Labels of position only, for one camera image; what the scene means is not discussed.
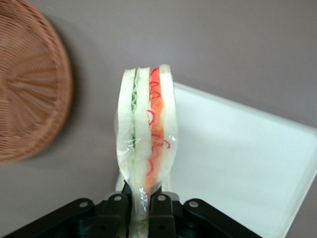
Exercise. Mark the cream plastic tray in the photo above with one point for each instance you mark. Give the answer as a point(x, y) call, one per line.
point(235, 153)

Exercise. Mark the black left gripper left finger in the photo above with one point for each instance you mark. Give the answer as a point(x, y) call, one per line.
point(111, 218)

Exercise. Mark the triangle sandwich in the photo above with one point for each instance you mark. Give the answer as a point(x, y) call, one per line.
point(142, 129)

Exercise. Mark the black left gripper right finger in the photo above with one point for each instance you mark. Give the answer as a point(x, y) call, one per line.
point(163, 218)

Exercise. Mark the brown wicker basket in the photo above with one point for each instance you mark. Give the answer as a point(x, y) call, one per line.
point(29, 86)

